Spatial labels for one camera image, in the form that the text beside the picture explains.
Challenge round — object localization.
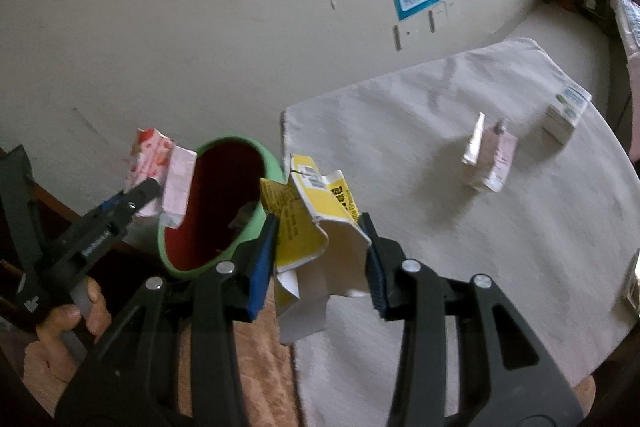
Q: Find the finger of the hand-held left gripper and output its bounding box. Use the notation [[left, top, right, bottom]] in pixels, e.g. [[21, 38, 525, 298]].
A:
[[0, 144, 44, 279], [101, 177, 164, 217]]

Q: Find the green bin with red inside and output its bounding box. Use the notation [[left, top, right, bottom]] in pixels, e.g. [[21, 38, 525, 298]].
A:
[[157, 136, 278, 280]]

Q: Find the pink strawberry print wrapper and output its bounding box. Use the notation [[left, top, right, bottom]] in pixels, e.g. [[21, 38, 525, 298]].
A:
[[125, 127, 197, 228]]

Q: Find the white blue milk carton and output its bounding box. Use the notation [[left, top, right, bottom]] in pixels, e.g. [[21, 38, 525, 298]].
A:
[[542, 86, 593, 145]]

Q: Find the brown wooden furniture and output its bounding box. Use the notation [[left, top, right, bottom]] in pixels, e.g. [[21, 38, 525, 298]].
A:
[[0, 147, 166, 258]]

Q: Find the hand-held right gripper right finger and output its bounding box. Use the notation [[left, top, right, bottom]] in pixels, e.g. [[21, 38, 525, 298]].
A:
[[359, 212, 586, 427]]

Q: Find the person's left hand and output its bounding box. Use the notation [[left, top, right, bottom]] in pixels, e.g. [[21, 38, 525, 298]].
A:
[[22, 279, 112, 389]]

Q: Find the bed with plaid sheet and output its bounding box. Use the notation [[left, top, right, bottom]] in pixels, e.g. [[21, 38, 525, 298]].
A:
[[610, 0, 640, 158]]

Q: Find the smartphone with lit screen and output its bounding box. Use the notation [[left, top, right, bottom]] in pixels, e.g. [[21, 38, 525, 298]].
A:
[[621, 249, 640, 315]]

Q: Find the torn yellow cardboard box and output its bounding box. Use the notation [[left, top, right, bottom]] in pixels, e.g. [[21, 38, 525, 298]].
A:
[[259, 153, 373, 345]]

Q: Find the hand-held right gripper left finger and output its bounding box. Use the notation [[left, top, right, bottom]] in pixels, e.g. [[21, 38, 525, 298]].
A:
[[55, 213, 281, 427]]

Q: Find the pale pink small carton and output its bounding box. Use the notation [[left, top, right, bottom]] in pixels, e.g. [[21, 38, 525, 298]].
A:
[[462, 118, 518, 194]]

